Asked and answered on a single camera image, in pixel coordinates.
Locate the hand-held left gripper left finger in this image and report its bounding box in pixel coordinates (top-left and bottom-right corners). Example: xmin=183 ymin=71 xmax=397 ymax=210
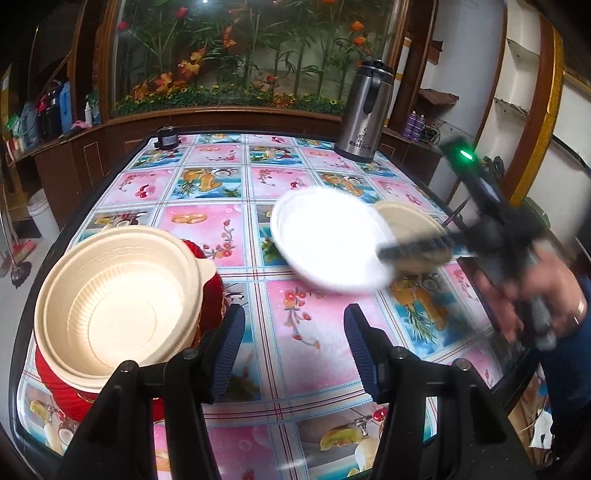
xmin=55 ymin=304 xmax=246 ymax=480

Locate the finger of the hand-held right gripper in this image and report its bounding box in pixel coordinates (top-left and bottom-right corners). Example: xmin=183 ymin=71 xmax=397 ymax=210
xmin=376 ymin=230 xmax=468 ymax=265

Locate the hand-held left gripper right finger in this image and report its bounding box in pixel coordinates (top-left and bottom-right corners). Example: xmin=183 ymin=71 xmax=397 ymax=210
xmin=344 ymin=304 xmax=536 ymax=480

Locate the cream plastic bowl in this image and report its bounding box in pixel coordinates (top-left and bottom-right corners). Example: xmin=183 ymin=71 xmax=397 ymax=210
xmin=34 ymin=225 xmax=216 ymax=394
xmin=373 ymin=200 xmax=459 ymax=274

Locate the small gold rim red plate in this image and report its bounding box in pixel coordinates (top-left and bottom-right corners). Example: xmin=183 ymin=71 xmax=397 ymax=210
xmin=178 ymin=239 xmax=228 ymax=343

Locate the white plate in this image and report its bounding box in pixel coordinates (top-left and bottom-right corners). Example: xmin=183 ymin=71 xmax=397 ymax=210
xmin=270 ymin=186 xmax=394 ymax=295

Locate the large red ribbed plate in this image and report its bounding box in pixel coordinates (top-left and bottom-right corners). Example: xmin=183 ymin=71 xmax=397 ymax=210
xmin=34 ymin=240 xmax=228 ymax=422

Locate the person's right hand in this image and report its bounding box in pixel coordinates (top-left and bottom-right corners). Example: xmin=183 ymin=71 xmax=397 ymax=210
xmin=479 ymin=241 xmax=588 ymax=343

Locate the fruit print tablecloth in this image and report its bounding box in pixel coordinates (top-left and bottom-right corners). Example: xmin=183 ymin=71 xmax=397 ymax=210
xmin=18 ymin=133 xmax=505 ymax=480

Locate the brown basket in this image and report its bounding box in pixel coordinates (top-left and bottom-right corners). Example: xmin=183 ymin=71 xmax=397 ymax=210
xmin=417 ymin=87 xmax=461 ymax=107

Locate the stainless steel thermos jug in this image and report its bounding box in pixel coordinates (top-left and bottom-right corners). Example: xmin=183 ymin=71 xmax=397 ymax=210
xmin=334 ymin=59 xmax=396 ymax=163

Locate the small black motor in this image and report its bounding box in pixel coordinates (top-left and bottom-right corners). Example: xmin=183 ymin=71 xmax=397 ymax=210
xmin=154 ymin=124 xmax=182 ymax=150

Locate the red broom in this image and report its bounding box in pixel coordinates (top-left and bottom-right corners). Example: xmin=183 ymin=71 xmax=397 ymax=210
xmin=9 ymin=239 xmax=37 ymax=267

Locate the white bucket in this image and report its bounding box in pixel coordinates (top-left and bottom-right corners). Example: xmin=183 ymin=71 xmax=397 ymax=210
xmin=26 ymin=188 xmax=61 ymax=239

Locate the mop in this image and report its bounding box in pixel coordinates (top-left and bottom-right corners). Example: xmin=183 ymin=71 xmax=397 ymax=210
xmin=0 ymin=184 xmax=33 ymax=290

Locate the glass artificial plant display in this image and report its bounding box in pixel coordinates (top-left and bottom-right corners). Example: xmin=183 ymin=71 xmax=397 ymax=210
xmin=104 ymin=0 xmax=403 ymax=121

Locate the black thermos pot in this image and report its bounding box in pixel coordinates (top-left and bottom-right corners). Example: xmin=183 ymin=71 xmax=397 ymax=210
xmin=39 ymin=91 xmax=64 ymax=140

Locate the blue water jug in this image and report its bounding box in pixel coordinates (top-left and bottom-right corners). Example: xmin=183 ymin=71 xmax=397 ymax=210
xmin=18 ymin=102 xmax=41 ymax=151

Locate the white wall shelf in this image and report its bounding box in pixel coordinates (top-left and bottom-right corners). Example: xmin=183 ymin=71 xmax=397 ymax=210
xmin=491 ymin=37 xmax=542 ymax=121

